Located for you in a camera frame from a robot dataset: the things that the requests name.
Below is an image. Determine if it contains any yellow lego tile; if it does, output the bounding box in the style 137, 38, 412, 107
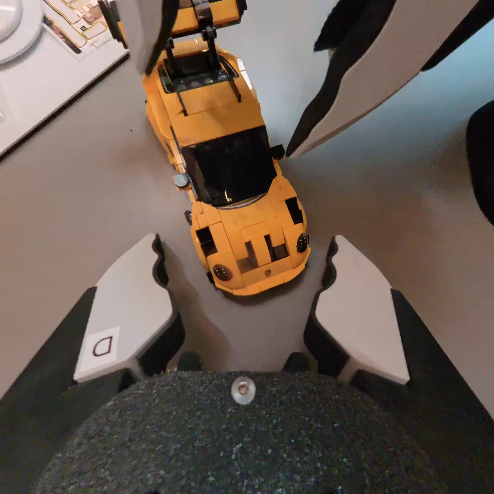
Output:
170, 98, 268, 149

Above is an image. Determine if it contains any dark transparent lego windshield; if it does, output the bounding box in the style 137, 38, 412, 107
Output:
181, 125, 279, 208

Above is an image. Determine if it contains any yellow lego car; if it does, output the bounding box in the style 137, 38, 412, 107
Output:
142, 39, 312, 297

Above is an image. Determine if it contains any black lego bracket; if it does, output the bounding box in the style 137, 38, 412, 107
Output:
194, 0, 219, 42

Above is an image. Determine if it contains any lego sticker sheet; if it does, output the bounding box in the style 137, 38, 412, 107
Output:
42, 0, 129, 61

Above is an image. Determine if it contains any yellow black lego spoiler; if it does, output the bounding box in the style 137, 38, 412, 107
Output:
98, 0, 248, 42

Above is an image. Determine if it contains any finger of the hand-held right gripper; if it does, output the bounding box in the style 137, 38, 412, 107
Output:
286, 0, 480, 160
115, 0, 179, 76

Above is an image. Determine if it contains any white book stand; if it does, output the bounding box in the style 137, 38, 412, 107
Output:
0, 0, 130, 156

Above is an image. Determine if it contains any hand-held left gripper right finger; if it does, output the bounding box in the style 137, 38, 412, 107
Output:
304, 235, 411, 386

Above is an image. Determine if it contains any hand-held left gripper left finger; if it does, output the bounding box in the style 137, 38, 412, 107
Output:
73, 233, 186, 383

